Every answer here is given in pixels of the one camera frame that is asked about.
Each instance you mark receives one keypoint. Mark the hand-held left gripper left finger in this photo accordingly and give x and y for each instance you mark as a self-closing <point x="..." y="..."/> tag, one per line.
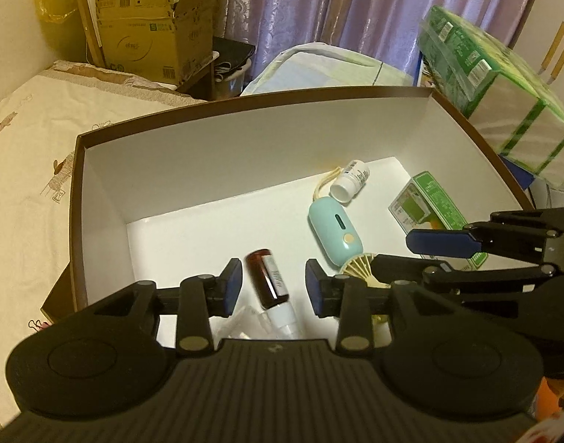
<point x="232" y="286"/>

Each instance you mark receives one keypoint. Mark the tan cardboard shipping box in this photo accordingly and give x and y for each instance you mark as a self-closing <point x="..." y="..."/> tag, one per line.
<point x="143" y="41"/>

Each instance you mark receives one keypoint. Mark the small green box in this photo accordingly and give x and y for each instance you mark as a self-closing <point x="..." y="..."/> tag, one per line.
<point x="425" y="203"/>

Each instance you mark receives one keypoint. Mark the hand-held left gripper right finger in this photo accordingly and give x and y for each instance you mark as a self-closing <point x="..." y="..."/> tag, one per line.
<point x="314" y="286"/>

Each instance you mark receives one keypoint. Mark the white fabric basket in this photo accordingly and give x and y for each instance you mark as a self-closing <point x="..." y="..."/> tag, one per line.
<point x="309" y="69"/>

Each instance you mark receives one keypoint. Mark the black bag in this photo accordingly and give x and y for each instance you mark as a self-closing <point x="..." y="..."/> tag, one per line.
<point x="233" y="50"/>

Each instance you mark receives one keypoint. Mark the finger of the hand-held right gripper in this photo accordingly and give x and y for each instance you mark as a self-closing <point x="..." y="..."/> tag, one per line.
<point x="439" y="242"/>
<point x="402" y="268"/>

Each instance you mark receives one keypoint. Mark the cream printed bedsheet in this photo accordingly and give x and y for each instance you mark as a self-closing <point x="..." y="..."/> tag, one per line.
<point x="28" y="157"/>

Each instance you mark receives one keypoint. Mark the purple patterned curtain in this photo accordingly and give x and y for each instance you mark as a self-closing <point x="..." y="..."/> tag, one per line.
<point x="332" y="4"/>

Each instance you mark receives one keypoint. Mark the green tissue pack bundle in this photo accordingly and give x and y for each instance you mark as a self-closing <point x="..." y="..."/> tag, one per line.
<point x="503" y="101"/>

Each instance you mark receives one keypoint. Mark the white pill bottle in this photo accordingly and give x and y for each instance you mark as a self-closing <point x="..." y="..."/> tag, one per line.
<point x="353" y="177"/>

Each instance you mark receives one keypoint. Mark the dark blue box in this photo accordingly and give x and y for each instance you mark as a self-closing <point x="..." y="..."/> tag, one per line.
<point x="522" y="177"/>

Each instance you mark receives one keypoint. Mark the white ornate wooden board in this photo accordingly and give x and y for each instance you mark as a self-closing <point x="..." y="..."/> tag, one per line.
<point x="89" y="4"/>

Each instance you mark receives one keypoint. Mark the mint handheld fan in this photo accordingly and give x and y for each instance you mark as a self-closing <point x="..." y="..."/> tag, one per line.
<point x="330" y="230"/>

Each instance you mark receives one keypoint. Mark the brown cardboard storage box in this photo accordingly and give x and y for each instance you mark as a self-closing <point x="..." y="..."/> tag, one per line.
<point x="194" y="170"/>

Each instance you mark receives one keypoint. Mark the white plastic bin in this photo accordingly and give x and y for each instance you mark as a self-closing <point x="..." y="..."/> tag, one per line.
<point x="231" y="85"/>

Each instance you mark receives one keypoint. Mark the amber spray bottle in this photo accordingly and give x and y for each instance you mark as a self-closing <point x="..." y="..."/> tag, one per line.
<point x="266" y="277"/>

